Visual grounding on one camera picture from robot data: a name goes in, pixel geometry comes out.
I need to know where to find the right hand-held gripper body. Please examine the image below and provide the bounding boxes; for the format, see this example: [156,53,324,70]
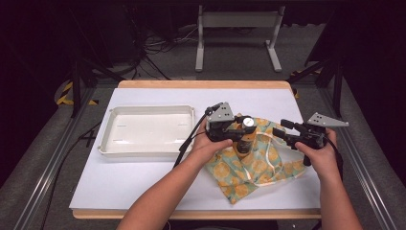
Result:
[292,111,350,151]

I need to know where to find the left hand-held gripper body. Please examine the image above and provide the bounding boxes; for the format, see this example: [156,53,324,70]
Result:
[205,102,244,144]

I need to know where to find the orange bottle with silver cap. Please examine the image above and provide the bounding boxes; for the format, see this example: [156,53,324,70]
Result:
[234,116,259,160]

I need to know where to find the citrus print cloth bag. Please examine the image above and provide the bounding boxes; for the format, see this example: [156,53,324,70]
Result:
[204,112,308,205]

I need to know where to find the person's right hand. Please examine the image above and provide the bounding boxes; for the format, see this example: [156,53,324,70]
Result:
[294,127,340,184]

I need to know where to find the person's left hand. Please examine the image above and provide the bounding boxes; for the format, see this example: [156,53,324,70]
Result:
[187,118,235,168]

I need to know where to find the black tripod stand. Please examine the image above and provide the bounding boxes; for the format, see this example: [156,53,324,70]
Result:
[65,6,126,119]
[286,51,348,119]

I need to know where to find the white plastic tray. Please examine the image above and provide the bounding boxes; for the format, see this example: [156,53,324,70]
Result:
[97,104,196,158]

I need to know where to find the grey metal stand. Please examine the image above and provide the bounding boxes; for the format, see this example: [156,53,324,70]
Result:
[194,4,286,73]

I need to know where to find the yellow black hazard tape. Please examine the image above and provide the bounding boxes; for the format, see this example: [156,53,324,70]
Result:
[56,80,100,106]

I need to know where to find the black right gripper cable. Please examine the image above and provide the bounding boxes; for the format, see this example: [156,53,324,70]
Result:
[325,135,345,181]

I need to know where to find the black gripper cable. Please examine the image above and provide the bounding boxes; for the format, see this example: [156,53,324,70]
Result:
[172,102,225,170]
[325,135,345,181]

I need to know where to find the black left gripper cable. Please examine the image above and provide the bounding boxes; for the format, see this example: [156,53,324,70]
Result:
[172,102,225,170]

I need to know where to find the aluminium frame rail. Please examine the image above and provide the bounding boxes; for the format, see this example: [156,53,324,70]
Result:
[12,85,99,230]
[317,85,400,230]

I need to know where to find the bundle of floor cables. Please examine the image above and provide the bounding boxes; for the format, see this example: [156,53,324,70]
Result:
[125,6,200,81]

